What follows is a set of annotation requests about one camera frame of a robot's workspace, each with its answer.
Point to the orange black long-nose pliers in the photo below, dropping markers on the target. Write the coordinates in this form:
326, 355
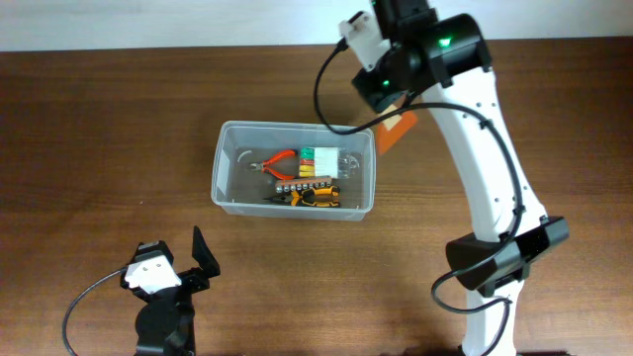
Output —
311, 198

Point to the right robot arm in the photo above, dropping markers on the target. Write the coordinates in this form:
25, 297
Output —
510, 227

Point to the orange bit holder strip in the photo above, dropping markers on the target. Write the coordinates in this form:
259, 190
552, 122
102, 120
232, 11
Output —
301, 184

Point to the red handled side cutters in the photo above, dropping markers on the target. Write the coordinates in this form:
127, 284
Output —
276, 165

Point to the clear plastic container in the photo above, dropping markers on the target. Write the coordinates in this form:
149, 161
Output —
240, 190

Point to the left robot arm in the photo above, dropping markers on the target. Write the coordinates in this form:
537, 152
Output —
165, 325

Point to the orange scraper wooden handle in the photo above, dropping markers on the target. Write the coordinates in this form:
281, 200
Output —
391, 130

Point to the screwdriver set clear pack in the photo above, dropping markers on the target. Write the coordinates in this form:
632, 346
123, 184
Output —
334, 162

